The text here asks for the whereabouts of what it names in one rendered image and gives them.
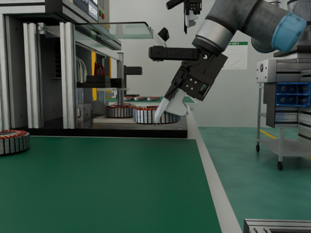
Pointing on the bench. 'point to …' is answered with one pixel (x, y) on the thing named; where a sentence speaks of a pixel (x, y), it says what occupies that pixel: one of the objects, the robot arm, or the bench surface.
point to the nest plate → (113, 120)
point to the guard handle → (164, 33)
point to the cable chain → (58, 61)
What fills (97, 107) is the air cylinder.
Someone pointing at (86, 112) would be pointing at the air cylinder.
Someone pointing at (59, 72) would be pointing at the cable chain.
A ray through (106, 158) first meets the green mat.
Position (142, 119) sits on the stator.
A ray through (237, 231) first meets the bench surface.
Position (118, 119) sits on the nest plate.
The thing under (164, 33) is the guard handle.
